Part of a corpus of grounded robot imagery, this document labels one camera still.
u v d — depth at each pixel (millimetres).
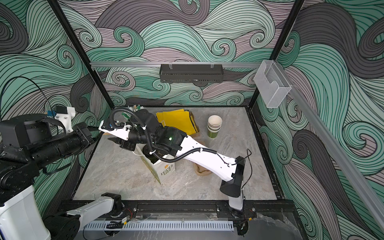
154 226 697
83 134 397
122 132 437
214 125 899
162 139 440
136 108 923
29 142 307
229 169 417
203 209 744
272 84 780
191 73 955
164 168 717
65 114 426
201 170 835
